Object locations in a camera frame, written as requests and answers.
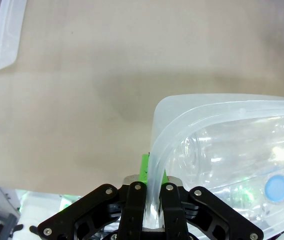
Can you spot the blue capped plastic bottle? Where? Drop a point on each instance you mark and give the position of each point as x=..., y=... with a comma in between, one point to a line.
x=277, y=187

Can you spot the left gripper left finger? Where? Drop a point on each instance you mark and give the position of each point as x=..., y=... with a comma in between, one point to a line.
x=107, y=212

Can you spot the clear plastic bottle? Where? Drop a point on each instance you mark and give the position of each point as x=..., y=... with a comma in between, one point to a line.
x=232, y=145

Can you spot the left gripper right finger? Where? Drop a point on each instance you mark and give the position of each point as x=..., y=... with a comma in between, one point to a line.
x=207, y=215

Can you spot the clear plastic container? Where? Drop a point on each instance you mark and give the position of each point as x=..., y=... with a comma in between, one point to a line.
x=2, y=37
x=222, y=140

